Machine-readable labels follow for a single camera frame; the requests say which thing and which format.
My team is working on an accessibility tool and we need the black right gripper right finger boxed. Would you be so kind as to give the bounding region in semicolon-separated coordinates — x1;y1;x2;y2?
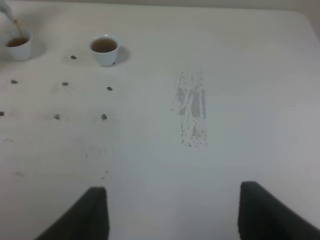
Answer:
237;181;320;240

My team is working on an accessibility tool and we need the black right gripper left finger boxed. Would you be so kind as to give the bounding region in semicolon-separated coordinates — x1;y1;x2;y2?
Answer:
37;187;110;240

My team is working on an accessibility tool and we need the light blue porcelain teapot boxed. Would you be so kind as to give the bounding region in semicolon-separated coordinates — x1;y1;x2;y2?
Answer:
0;0;15;22

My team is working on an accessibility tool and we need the right light blue teacup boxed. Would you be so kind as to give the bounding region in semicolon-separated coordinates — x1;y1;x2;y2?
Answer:
89;34;121;67

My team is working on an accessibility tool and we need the light blue teacup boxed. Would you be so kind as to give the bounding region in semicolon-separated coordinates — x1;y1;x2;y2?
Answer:
89;34;121;67
3;29;33;61

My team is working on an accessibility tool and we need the left light blue teacup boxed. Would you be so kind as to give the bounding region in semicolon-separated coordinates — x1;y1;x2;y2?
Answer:
3;29;33;61

